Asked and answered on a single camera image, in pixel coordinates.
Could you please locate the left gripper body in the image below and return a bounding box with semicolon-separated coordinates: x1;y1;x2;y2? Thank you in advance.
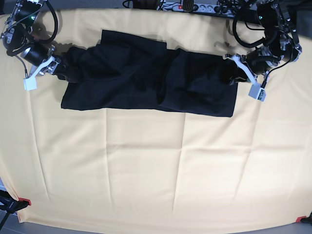
240;47;278;76

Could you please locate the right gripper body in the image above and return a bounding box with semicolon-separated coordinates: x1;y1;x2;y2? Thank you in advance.
20;43;56;66

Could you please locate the dark navy T-shirt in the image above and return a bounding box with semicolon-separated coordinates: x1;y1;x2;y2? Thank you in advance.
61;30;237;117

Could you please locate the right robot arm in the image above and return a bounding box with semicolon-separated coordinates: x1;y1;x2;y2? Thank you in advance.
0;0;61;78

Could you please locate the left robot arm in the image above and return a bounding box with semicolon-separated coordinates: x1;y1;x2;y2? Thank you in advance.
222;0;302;88

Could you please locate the white power strip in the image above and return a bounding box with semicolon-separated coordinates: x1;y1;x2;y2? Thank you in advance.
158;0;232;15

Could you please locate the yellow table cloth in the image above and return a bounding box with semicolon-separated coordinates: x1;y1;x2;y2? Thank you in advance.
0;8;312;225

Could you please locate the left red black clamp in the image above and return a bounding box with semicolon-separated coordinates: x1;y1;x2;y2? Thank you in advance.
0;190;31;214

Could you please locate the red black clamp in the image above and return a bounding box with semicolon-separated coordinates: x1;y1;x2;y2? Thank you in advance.
0;190;31;214
296;213;312;225

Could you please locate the right red black clamp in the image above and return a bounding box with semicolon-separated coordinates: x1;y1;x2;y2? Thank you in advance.
296;213;312;225

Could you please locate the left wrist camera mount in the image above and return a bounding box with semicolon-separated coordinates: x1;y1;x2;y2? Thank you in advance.
223;54;269;102

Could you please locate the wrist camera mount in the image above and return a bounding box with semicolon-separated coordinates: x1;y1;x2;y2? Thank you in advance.
223;54;269;102
23;56;61;91

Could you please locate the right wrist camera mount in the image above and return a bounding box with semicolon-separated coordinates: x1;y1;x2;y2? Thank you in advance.
23;56;61;91

